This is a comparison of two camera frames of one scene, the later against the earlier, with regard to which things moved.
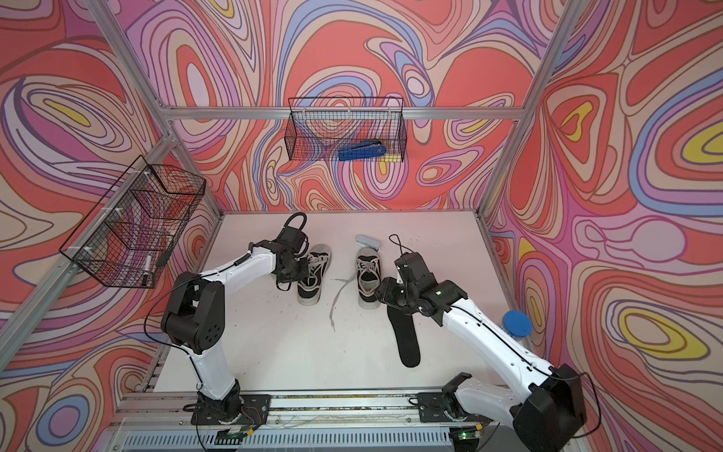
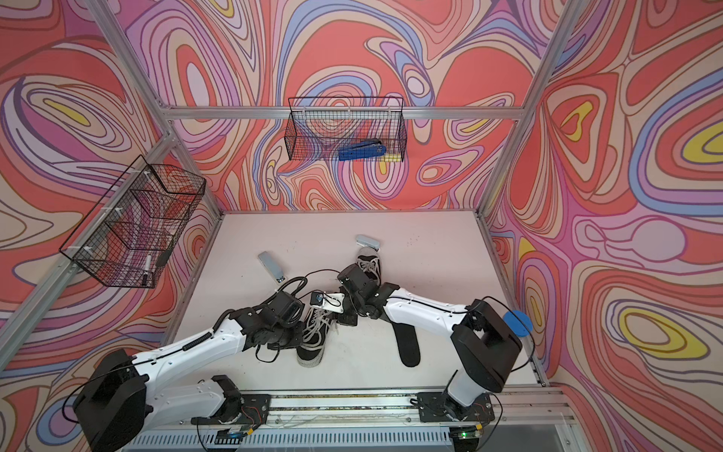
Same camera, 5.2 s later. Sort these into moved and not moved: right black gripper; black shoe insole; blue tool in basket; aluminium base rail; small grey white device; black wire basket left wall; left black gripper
Moved: left black gripper; right black gripper
Not moved: black shoe insole; blue tool in basket; small grey white device; black wire basket left wall; aluminium base rail
